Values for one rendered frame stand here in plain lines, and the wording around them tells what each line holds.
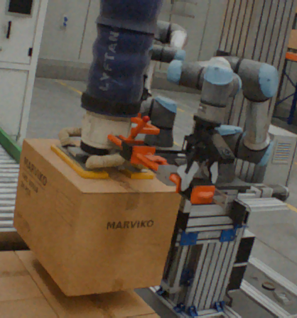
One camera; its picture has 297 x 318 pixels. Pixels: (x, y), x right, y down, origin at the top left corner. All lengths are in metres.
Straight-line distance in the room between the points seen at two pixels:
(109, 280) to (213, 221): 0.62
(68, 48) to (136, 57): 10.12
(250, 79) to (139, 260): 0.77
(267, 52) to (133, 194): 1.07
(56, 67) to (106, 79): 9.92
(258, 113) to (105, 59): 0.61
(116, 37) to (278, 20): 0.95
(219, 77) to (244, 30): 1.05
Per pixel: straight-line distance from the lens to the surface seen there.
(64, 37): 11.92
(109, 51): 1.88
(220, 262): 2.78
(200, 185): 1.49
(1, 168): 3.49
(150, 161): 1.68
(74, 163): 1.92
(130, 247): 1.90
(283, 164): 2.73
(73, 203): 1.78
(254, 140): 2.16
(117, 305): 2.14
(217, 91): 1.45
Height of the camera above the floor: 1.64
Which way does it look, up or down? 15 degrees down
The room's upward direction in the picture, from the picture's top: 12 degrees clockwise
